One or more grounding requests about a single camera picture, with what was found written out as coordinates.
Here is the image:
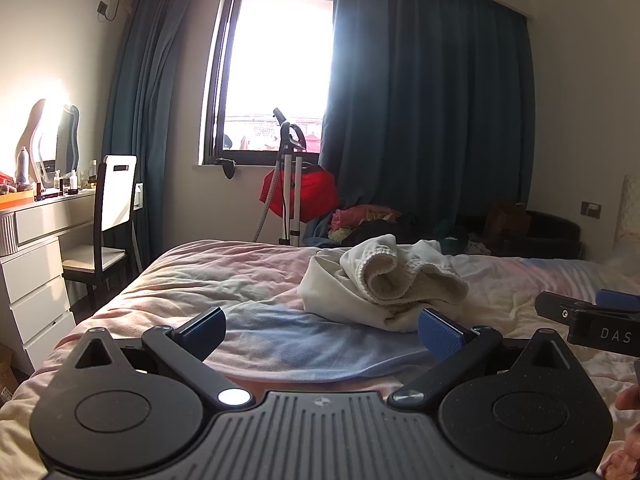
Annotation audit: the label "pink and blue bed blanket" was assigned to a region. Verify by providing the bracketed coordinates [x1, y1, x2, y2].
[0, 240, 640, 480]

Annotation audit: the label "white dressing table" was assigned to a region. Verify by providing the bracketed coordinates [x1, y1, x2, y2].
[0, 187, 98, 376]

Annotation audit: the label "brown paper bag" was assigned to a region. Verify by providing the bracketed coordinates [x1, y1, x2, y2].
[482, 200, 531, 241]

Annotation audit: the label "black and white chair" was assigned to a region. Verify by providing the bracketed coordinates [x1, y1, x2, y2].
[62, 155, 138, 311]

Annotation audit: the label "wavy framed mirror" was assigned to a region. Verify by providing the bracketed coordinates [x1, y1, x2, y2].
[17, 99, 81, 186]

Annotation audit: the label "narrow blue curtain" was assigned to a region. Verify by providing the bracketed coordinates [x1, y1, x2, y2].
[102, 0, 228, 273]

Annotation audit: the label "red bag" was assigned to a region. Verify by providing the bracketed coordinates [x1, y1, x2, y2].
[259, 162, 341, 221]

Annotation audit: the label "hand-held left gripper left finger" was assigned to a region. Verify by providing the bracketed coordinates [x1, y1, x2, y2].
[75, 306, 253, 408]

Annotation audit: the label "cardboard box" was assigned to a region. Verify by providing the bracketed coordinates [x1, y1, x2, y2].
[0, 344, 21, 403]

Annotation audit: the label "dark framed window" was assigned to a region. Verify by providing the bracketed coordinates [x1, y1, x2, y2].
[202, 0, 335, 167]

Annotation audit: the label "person's right hand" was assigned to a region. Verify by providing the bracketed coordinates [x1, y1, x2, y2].
[600, 387, 640, 480]

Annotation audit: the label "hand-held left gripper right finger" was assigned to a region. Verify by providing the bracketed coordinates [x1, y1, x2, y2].
[389, 307, 573, 411]

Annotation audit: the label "silver spray can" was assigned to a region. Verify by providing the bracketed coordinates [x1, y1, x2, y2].
[16, 146, 30, 191]

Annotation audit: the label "garment steamer stand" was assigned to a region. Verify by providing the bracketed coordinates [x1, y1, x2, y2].
[252, 107, 308, 248]

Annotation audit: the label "wide blue curtain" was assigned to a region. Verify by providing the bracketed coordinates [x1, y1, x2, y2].
[317, 0, 536, 248]

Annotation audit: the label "orange tray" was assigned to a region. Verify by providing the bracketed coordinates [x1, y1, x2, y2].
[0, 189, 37, 209]

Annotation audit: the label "pile of mixed clothes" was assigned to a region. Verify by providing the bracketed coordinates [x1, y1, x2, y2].
[305, 203, 481, 256]

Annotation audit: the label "cream white pants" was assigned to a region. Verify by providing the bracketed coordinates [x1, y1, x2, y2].
[300, 234, 470, 333]

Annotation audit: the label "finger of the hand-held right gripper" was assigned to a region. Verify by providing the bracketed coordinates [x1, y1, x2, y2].
[596, 289, 640, 311]
[534, 291, 581, 323]

